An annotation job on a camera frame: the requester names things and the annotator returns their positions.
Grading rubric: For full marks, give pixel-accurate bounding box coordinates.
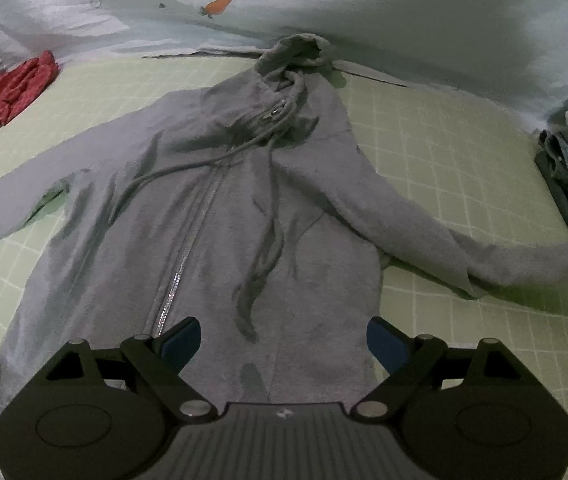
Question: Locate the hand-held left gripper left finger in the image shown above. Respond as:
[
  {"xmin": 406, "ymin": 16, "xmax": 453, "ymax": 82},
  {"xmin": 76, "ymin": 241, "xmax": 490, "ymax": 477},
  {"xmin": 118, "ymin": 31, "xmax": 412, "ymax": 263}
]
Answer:
[{"xmin": 44, "ymin": 316, "xmax": 222, "ymax": 422}]

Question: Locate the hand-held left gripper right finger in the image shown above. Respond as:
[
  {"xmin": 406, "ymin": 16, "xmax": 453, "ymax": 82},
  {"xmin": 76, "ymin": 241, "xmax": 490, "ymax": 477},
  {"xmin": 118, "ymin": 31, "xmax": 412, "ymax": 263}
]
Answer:
[{"xmin": 350, "ymin": 316, "xmax": 526, "ymax": 422}]

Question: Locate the grey zip hoodie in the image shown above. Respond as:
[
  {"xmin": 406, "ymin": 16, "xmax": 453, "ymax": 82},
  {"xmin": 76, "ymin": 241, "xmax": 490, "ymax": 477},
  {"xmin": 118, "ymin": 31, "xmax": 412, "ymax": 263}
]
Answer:
[{"xmin": 0, "ymin": 33, "xmax": 568, "ymax": 441}]

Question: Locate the green checked bed sheet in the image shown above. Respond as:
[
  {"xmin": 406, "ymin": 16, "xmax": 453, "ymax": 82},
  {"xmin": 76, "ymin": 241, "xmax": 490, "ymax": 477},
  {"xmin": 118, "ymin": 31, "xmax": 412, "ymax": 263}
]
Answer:
[{"xmin": 0, "ymin": 55, "xmax": 568, "ymax": 466}]

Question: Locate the dark folded garment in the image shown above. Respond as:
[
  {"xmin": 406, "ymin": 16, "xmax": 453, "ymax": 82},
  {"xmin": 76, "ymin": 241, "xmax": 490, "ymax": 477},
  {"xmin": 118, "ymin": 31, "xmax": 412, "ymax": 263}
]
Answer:
[{"xmin": 535, "ymin": 152, "xmax": 568, "ymax": 239}]

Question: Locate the red crumpled garment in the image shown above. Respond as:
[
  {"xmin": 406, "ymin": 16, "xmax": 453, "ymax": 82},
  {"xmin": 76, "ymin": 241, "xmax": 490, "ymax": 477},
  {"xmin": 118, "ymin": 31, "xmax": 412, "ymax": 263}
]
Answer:
[{"xmin": 0, "ymin": 51, "xmax": 61, "ymax": 144}]

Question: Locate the pale carrot print quilt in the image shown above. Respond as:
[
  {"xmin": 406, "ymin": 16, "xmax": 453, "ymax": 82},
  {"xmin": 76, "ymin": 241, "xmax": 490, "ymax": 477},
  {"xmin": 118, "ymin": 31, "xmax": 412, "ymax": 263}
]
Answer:
[{"xmin": 0, "ymin": 0, "xmax": 568, "ymax": 133}]

